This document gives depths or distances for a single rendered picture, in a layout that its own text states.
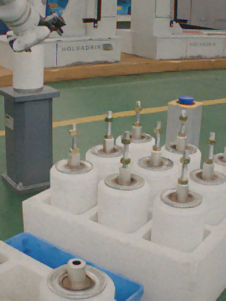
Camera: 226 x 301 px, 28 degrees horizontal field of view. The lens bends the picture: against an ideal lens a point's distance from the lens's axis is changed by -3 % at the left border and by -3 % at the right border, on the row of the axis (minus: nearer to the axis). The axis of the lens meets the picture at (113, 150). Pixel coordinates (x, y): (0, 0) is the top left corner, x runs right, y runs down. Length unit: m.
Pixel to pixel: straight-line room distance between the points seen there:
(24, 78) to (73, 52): 1.79
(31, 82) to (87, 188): 0.52
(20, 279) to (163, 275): 0.24
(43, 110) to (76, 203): 0.50
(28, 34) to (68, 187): 0.37
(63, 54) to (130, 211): 2.31
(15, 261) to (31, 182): 0.68
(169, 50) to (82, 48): 0.77
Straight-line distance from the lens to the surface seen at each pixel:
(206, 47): 3.88
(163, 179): 0.93
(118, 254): 0.84
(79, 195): 0.90
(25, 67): 1.33
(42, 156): 1.40
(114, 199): 0.83
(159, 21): 3.59
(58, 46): 3.06
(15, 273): 0.76
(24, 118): 1.34
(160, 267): 0.80
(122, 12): 6.53
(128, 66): 3.29
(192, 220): 0.79
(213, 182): 0.89
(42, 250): 0.94
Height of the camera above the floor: 0.60
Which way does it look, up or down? 20 degrees down
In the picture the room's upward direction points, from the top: 2 degrees clockwise
